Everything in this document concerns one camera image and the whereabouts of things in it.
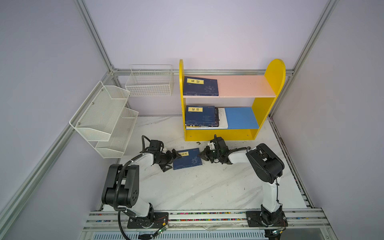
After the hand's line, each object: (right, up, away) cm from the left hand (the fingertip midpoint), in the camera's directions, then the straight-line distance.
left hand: (176, 161), depth 90 cm
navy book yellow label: (+14, +28, +2) cm, 32 cm away
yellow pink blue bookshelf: (+25, +23, -1) cm, 34 cm away
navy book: (+8, +1, +5) cm, 9 cm away
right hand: (+12, +3, +4) cm, 13 cm away
